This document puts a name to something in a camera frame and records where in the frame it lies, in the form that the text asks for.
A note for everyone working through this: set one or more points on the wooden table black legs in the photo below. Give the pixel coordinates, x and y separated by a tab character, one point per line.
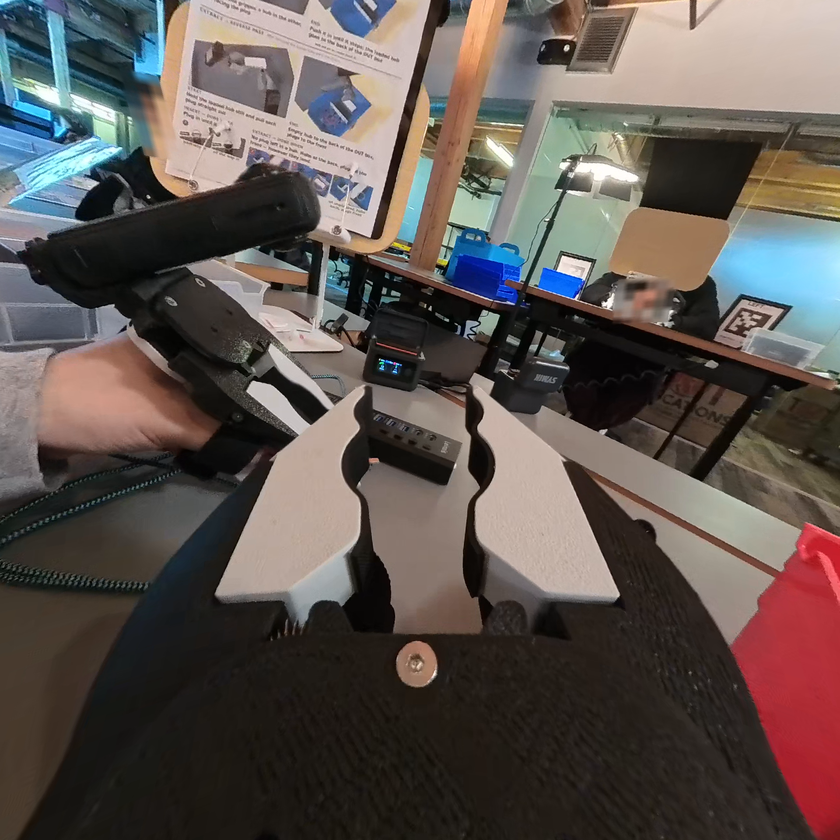
420	272
754	377

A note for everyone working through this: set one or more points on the black picture frame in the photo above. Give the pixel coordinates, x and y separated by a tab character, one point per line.
576	269

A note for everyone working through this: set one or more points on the wooden pillar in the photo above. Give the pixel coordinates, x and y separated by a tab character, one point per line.
459	131

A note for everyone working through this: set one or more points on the dark grey box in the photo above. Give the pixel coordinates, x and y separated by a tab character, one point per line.
459	358

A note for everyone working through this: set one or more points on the black usb hub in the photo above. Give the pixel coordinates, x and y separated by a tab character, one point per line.
413	453

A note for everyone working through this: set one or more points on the clear plastic box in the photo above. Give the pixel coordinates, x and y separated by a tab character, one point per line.
784	351

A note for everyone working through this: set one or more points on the black charger case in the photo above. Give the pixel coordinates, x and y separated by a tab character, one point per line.
394	341

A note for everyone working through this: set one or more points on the red bin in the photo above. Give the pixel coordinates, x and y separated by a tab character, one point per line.
800	656

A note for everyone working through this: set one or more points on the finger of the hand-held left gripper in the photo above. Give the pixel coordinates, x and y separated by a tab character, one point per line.
272	407
295	377

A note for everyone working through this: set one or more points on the small blue bin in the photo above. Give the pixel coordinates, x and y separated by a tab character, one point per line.
561	285

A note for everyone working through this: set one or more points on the air vent grille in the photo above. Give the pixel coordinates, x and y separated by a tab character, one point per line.
600	39

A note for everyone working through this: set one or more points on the black light stand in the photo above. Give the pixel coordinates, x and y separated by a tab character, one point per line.
607	187

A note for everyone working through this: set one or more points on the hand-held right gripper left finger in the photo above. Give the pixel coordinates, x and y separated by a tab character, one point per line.
295	525

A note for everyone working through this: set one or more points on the wooden display board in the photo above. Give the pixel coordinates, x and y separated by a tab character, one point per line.
415	131

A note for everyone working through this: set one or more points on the person's left hand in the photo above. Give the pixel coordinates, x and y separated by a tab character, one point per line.
111	400

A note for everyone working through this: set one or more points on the black panel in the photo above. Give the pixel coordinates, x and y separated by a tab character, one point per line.
702	177

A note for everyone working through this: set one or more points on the printed instruction sheet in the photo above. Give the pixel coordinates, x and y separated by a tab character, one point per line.
262	79

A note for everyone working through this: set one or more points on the cardboard box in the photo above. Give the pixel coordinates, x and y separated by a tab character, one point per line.
689	410

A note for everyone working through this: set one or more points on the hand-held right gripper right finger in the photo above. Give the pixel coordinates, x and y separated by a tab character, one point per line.
544	525

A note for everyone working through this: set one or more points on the black clamp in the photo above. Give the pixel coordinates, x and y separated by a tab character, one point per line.
340	325

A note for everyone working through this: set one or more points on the framed tag sign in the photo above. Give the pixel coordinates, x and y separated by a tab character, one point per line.
751	321

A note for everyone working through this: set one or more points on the stack of blue bins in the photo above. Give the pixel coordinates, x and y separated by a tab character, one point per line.
479	269

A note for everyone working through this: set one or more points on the tan display board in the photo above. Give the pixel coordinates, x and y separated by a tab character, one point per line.
669	246

